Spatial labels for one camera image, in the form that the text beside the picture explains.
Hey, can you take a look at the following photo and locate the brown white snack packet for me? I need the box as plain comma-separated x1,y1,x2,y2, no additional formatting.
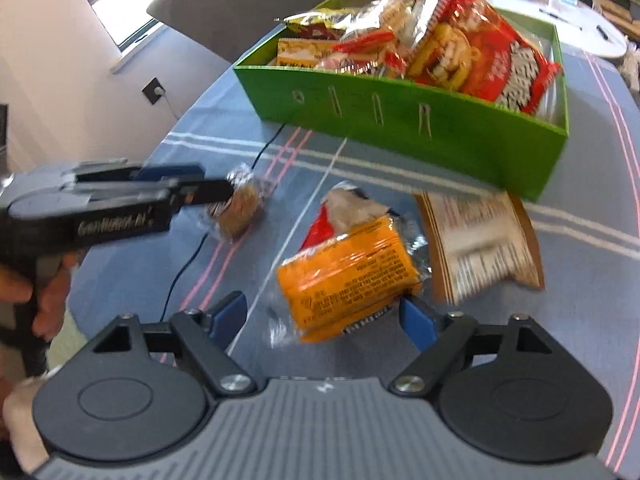
414,192,544,306

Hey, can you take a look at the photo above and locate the small brown cookie pack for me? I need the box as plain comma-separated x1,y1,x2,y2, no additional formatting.
206,164,277,242

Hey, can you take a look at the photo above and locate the orange cracker pack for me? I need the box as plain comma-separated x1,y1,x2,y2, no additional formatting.
273,214,431,346

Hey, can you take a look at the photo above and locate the red noodle snack bag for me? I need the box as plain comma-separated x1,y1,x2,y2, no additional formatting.
406,0,561,114

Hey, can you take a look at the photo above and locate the red chip bag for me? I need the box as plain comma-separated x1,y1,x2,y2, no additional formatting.
314,29,407,78

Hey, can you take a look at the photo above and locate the clear bag of crackers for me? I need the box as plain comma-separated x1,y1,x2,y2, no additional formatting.
341,0,438,51

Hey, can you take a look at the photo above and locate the small red white snack pack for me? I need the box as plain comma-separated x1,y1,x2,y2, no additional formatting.
298,181,400,252

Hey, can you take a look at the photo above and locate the yellow red snack bag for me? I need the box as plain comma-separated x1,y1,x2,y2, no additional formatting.
277,8,359,40

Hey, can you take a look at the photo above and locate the person's left hand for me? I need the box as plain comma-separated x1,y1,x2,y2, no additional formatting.
0,251,82,344

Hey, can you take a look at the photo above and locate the blue striped tablecloth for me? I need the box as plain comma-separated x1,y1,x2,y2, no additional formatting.
70,47,639,479

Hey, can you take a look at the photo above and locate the green cardboard box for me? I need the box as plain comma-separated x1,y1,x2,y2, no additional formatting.
233,28,570,200

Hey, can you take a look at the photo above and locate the white round coffee table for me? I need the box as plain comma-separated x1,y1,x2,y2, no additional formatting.
487,0,627,60

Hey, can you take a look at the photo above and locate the black pen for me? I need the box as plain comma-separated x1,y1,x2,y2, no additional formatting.
538,8,570,24

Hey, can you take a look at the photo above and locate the black marker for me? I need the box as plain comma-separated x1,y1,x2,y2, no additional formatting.
596,25,610,41

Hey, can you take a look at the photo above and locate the black power cable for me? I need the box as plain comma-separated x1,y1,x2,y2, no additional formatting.
158,121,288,323

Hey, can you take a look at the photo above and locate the wall power outlet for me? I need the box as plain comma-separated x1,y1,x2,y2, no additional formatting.
142,77,166,105

